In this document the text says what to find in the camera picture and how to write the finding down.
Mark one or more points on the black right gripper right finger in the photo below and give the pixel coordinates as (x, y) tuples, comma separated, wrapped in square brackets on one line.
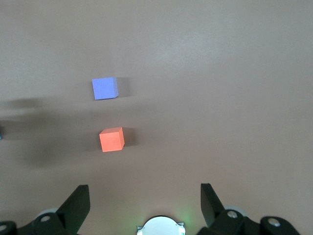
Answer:
[(212, 208)]

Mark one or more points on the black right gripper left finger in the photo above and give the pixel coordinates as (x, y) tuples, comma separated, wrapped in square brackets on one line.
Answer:
[(73, 210)]

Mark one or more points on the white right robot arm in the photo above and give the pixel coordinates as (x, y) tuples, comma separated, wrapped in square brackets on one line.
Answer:
[(160, 226)]

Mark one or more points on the orange block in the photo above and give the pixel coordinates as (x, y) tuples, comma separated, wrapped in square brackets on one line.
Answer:
[(111, 140)]

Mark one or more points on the purple block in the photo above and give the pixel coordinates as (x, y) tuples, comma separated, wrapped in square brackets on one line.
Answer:
[(104, 88)]

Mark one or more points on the brown table cover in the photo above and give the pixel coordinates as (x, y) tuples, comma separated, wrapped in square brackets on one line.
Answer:
[(195, 73)]

